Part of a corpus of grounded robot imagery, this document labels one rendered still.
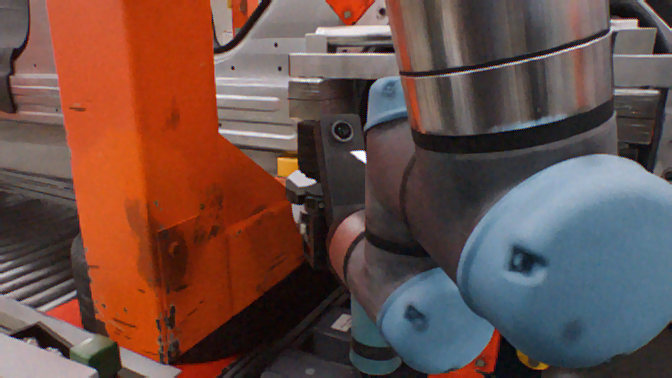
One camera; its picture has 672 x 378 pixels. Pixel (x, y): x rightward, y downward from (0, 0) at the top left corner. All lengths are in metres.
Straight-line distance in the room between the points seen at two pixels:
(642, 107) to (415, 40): 0.36
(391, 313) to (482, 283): 0.15
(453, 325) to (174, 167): 0.50
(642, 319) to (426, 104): 0.10
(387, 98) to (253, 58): 0.93
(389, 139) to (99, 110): 0.50
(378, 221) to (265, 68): 0.91
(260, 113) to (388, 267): 0.89
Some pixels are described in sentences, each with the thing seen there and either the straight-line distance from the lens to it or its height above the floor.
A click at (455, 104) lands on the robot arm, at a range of 0.16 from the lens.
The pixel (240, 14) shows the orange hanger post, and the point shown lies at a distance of 4.04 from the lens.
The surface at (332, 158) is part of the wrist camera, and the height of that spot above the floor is 0.88.
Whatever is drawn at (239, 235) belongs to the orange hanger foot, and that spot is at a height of 0.67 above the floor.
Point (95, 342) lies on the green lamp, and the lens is 0.63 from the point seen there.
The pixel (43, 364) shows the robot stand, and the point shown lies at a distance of 0.40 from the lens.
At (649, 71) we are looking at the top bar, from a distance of 0.53.
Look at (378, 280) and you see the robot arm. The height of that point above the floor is 0.83.
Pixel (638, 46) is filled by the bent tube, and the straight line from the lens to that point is 0.53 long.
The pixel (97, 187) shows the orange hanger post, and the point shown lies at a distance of 0.76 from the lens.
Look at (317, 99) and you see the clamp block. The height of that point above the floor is 0.93.
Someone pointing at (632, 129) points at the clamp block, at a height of 0.91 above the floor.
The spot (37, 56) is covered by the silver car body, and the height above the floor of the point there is 0.98.
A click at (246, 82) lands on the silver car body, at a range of 1.20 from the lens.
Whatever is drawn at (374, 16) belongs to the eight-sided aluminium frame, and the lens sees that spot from 0.78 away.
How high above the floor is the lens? 0.98
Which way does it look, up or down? 16 degrees down
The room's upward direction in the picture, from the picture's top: straight up
